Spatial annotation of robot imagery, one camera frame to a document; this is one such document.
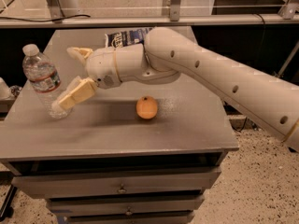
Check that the metal frame rail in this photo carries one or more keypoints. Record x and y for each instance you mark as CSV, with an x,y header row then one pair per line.
x,y
123,13

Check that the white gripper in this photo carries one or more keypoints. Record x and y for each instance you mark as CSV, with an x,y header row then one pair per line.
x,y
101,66

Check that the clear plastic water bottle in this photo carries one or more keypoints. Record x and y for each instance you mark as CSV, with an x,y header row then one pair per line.
x,y
44,79

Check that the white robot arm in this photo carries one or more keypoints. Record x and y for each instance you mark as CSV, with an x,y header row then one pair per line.
x,y
164,55

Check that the grey drawer cabinet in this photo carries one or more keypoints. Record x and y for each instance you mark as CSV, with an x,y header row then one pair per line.
x,y
103,164

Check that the orange fruit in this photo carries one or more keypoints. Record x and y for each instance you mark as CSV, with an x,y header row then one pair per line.
x,y
146,107

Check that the white object at left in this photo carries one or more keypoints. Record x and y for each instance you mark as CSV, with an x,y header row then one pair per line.
x,y
5,91

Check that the blue chip bag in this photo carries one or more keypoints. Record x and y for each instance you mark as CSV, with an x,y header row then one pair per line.
x,y
126,38

